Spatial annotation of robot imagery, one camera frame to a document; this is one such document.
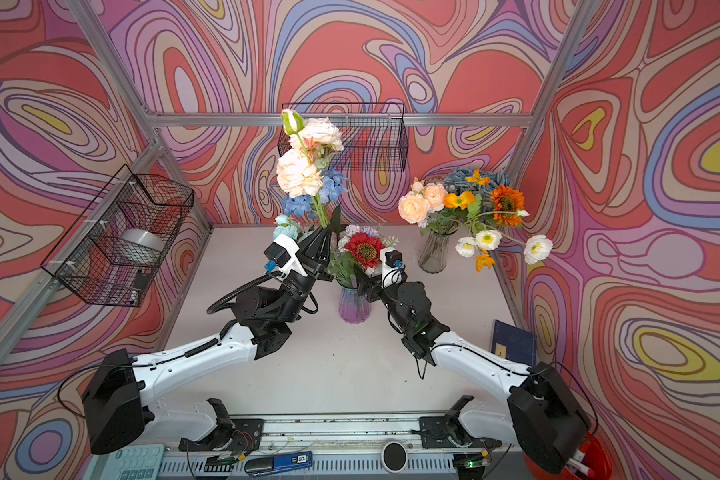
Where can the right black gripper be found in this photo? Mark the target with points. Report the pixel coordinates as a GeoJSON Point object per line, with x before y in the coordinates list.
{"type": "Point", "coordinates": [373, 284]}

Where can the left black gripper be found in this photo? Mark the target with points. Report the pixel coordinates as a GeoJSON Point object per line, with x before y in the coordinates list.
{"type": "Point", "coordinates": [316, 266]}

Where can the red flower stem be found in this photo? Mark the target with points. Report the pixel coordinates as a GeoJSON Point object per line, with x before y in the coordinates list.
{"type": "Point", "coordinates": [362, 256]}

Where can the purple glass vase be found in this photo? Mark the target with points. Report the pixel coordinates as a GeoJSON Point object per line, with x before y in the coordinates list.
{"type": "Point", "coordinates": [353, 308]}

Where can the clear ribbed glass vase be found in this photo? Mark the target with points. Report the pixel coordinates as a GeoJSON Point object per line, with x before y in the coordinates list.
{"type": "Point", "coordinates": [433, 256]}

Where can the blue hydrangea flower stem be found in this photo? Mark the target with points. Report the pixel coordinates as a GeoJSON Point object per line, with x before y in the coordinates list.
{"type": "Point", "coordinates": [334, 185]}

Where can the pale pink rose stem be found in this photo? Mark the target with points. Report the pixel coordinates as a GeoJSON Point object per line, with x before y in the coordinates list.
{"type": "Point", "coordinates": [312, 144]}

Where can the yellow orange poppy stem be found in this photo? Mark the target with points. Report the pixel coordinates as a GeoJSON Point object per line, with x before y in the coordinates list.
{"type": "Point", "coordinates": [459, 207]}

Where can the dusty blue rose bunch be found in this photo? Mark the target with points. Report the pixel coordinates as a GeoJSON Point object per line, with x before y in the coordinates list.
{"type": "Point", "coordinates": [483, 183]}

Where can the white flower spray stem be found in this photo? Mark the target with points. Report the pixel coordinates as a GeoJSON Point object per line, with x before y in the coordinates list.
{"type": "Point", "coordinates": [485, 236]}

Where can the orange gerbera flower stem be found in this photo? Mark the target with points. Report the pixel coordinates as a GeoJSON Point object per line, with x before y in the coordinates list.
{"type": "Point", "coordinates": [507, 202]}

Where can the small pink flower sprigs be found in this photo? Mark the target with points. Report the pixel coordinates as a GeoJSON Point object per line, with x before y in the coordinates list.
{"type": "Point", "coordinates": [352, 229]}

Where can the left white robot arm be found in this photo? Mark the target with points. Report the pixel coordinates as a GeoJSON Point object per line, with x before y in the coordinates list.
{"type": "Point", "coordinates": [124, 400]}

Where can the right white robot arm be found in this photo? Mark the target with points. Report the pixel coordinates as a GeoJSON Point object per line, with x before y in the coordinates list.
{"type": "Point", "coordinates": [542, 416]}

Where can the dark blue book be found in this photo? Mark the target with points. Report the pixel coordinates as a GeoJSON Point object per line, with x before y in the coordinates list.
{"type": "Point", "coordinates": [513, 343]}

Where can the round pink black speaker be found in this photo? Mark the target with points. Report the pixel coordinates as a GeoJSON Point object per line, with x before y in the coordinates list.
{"type": "Point", "coordinates": [394, 457]}

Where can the silver tape roll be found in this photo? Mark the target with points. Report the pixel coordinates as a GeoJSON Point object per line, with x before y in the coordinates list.
{"type": "Point", "coordinates": [138, 247]}

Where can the blue black handheld device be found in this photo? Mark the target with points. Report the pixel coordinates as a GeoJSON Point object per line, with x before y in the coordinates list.
{"type": "Point", "coordinates": [278, 464]}

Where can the red cup with markers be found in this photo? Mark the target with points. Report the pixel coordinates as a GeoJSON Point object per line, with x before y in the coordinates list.
{"type": "Point", "coordinates": [591, 461]}

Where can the light blue calculator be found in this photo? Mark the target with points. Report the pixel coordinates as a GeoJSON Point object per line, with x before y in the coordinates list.
{"type": "Point", "coordinates": [141, 462]}

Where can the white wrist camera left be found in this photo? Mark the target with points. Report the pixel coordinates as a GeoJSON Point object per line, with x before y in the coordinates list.
{"type": "Point", "coordinates": [281, 256]}

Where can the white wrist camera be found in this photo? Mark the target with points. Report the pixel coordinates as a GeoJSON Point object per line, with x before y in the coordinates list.
{"type": "Point", "coordinates": [392, 267]}
{"type": "Point", "coordinates": [281, 256]}

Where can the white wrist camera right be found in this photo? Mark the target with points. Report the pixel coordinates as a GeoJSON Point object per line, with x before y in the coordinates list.
{"type": "Point", "coordinates": [392, 267]}

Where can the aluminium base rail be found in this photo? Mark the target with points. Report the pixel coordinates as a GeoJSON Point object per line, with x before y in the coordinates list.
{"type": "Point", "coordinates": [348, 429]}

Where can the black wire basket back wall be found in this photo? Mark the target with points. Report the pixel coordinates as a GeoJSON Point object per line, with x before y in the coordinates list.
{"type": "Point", "coordinates": [374, 134]}

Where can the black wire basket wall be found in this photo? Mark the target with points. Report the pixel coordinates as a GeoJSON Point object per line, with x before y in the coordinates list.
{"type": "Point", "coordinates": [374, 134]}
{"type": "Point", "coordinates": [137, 219]}

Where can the black wire basket left wall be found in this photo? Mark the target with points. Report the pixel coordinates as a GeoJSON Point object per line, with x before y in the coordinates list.
{"type": "Point", "coordinates": [137, 219]}

